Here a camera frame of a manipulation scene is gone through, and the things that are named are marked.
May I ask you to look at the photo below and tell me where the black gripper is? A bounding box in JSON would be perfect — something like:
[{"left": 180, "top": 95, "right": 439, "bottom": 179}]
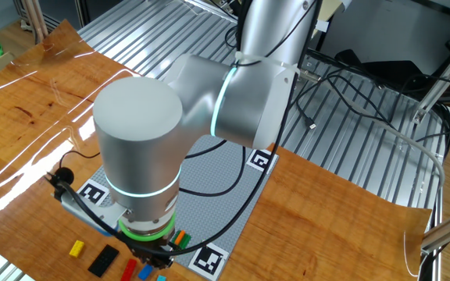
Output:
[{"left": 125, "top": 233, "right": 175, "bottom": 270}]

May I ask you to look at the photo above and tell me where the blue Lego brick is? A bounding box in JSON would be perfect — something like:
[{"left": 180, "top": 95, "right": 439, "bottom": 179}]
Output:
[{"left": 137, "top": 264, "right": 155, "bottom": 281}]

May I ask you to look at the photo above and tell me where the red Lego brick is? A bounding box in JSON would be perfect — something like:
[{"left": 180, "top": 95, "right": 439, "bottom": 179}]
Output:
[{"left": 120, "top": 258, "right": 138, "bottom": 281}]

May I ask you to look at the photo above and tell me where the green square Lego plate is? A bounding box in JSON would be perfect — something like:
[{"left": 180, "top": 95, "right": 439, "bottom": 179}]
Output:
[{"left": 170, "top": 230, "right": 192, "bottom": 251}]

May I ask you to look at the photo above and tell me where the black Lego plate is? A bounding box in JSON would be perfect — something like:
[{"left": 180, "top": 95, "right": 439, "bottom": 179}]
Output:
[{"left": 87, "top": 244, "right": 120, "bottom": 278}]

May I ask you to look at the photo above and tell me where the yellow Lego brick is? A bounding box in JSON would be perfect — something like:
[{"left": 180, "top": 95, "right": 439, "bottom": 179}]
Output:
[{"left": 68, "top": 240, "right": 85, "bottom": 258}]

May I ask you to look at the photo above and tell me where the grey Lego baseplate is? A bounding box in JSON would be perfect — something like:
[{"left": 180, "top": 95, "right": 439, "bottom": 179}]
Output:
[{"left": 77, "top": 134, "right": 280, "bottom": 281}]

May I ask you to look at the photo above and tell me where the black white fiducial marker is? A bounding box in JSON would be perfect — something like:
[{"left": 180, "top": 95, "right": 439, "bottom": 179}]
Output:
[
  {"left": 187, "top": 241, "right": 230, "bottom": 281},
  {"left": 77, "top": 179, "right": 111, "bottom": 207},
  {"left": 245, "top": 148, "right": 280, "bottom": 175}
]

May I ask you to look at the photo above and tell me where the wood pattern table mat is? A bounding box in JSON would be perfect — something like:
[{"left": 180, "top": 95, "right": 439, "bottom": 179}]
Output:
[{"left": 0, "top": 19, "right": 433, "bottom": 281}]

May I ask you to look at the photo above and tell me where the aluminium extrusion bar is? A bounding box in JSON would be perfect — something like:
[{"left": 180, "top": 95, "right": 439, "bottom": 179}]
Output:
[
  {"left": 411, "top": 33, "right": 450, "bottom": 126},
  {"left": 420, "top": 202, "right": 450, "bottom": 255}
]

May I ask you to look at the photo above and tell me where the green wrist mount ring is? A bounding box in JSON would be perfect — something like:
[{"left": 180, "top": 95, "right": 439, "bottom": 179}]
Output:
[{"left": 118, "top": 210, "right": 177, "bottom": 241}]

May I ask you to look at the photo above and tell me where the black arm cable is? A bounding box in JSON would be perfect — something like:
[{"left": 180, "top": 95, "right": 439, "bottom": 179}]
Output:
[{"left": 44, "top": 0, "right": 323, "bottom": 258}]

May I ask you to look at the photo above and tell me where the black cable bundle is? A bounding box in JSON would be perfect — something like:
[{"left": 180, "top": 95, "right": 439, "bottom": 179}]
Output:
[{"left": 293, "top": 46, "right": 450, "bottom": 141}]

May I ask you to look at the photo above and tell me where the grey cable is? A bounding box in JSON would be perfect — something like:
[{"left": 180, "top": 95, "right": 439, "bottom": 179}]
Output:
[{"left": 341, "top": 97, "right": 447, "bottom": 189}]

